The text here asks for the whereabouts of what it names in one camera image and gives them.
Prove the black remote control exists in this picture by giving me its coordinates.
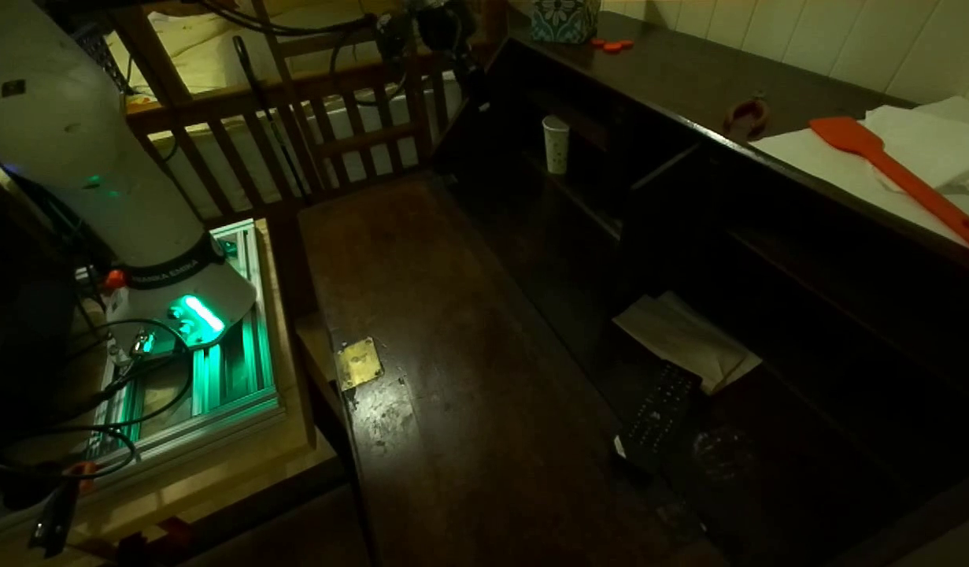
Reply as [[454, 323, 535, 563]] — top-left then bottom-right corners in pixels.
[[613, 360, 703, 475]]

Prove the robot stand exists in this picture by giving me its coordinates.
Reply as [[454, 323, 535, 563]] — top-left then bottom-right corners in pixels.
[[73, 219, 287, 483]]

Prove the dark wooden secretary desk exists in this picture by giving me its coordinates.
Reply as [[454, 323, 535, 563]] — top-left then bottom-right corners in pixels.
[[294, 9, 969, 567]]

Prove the orange spatula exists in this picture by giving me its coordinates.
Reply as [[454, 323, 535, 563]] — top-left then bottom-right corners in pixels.
[[808, 116, 969, 255]]

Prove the brown horseshoe-shaped object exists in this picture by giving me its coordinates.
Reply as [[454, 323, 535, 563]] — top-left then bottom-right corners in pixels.
[[723, 94, 771, 143]]

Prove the black cable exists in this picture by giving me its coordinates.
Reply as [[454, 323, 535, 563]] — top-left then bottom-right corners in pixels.
[[0, 317, 195, 483]]

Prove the patterned tissue box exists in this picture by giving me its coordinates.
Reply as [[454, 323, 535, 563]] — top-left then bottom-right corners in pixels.
[[529, 0, 602, 45]]

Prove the white paper cup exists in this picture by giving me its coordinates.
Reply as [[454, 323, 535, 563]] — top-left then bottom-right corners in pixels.
[[542, 115, 571, 176]]

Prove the clamp with orange grips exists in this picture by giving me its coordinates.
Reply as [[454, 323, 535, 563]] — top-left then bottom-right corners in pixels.
[[26, 460, 101, 558]]

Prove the brown paper envelope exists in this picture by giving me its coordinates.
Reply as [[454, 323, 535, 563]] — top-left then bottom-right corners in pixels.
[[612, 291, 763, 396]]

